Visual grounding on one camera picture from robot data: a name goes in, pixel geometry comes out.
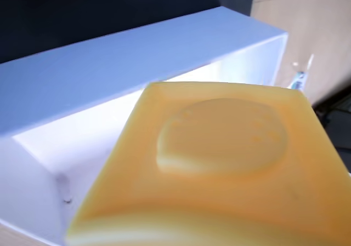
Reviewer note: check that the yellow block with round stud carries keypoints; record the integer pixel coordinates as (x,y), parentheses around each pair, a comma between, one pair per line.
(219,169)

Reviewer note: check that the white open box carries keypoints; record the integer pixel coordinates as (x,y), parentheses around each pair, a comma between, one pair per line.
(109,73)

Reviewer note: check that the clear adhesive tape piece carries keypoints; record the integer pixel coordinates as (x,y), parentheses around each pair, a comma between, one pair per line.
(300,77)

